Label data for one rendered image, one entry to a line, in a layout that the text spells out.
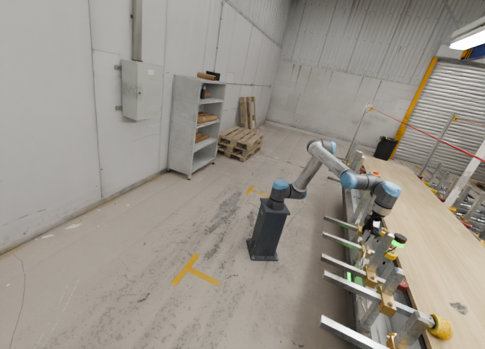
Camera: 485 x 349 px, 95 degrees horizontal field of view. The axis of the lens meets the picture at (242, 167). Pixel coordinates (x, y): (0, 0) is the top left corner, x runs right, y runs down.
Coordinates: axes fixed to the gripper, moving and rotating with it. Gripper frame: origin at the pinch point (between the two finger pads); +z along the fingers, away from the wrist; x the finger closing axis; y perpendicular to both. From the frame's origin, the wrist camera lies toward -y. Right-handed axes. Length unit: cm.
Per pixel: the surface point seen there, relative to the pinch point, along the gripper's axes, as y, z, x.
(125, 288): -33, 101, 148
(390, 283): -30.6, -2.8, -6.3
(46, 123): -12, -5, 257
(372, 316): -30.6, 20.2, -7.4
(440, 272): 15, 11, -49
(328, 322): -58, 5, 18
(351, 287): -34.3, 5.4, 8.0
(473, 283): 18, 11, -66
